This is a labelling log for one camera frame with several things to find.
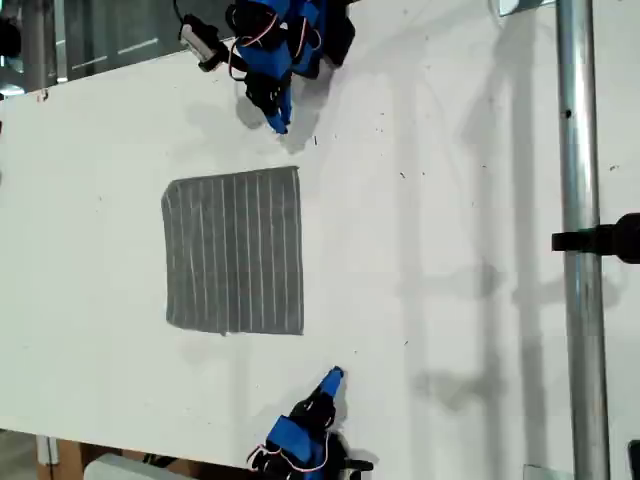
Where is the grey striped towel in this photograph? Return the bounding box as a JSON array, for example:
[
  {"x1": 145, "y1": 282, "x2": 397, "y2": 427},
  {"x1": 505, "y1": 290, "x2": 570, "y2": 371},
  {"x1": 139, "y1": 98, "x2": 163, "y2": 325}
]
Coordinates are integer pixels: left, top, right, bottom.
[{"x1": 160, "y1": 165, "x2": 306, "y2": 337}]

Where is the black round object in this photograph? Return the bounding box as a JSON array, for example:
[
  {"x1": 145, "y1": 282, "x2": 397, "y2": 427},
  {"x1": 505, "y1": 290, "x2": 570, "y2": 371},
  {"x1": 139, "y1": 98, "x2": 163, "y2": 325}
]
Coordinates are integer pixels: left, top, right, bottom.
[{"x1": 0, "y1": 17, "x2": 22, "y2": 59}]

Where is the red white servo wire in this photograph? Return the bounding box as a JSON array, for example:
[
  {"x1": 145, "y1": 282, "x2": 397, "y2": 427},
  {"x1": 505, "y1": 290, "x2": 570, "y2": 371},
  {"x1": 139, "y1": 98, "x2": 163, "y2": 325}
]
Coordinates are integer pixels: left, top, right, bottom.
[{"x1": 226, "y1": 42, "x2": 251, "y2": 81}]

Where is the white table bracket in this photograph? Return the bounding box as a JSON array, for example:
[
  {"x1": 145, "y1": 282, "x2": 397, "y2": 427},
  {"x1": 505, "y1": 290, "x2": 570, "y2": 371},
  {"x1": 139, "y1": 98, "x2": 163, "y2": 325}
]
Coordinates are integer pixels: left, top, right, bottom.
[{"x1": 35, "y1": 434, "x2": 60, "y2": 467}]

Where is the steel post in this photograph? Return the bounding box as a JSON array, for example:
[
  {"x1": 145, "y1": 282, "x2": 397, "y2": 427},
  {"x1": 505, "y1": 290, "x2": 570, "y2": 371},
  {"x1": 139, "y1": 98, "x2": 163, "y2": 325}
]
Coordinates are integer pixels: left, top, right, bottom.
[{"x1": 553, "y1": 0, "x2": 612, "y2": 480}]

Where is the black post clamp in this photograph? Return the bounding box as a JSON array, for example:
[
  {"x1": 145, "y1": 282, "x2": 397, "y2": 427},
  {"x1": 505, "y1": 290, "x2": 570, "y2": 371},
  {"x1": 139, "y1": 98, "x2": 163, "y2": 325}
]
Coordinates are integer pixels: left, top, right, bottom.
[{"x1": 551, "y1": 212, "x2": 640, "y2": 266}]

